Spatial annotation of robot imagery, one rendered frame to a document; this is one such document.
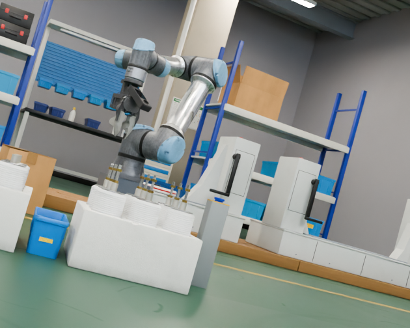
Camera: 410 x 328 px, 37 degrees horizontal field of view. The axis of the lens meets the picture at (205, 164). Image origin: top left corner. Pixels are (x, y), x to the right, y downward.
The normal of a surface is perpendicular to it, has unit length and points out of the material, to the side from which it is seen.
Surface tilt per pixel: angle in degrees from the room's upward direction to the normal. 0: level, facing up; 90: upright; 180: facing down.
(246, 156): 90
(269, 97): 90
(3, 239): 90
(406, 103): 90
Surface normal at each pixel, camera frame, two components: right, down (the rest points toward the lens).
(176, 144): 0.78, 0.32
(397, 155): -0.89, -0.28
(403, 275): 0.36, 0.05
